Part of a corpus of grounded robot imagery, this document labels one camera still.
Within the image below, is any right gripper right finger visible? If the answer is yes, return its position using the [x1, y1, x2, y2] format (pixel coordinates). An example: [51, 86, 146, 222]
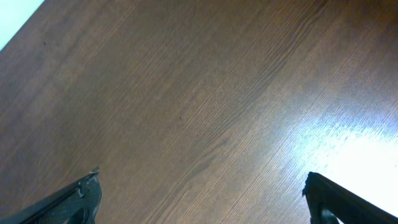
[302, 172, 397, 224]

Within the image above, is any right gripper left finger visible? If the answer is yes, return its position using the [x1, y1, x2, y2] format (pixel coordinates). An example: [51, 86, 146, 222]
[1, 167, 102, 224]

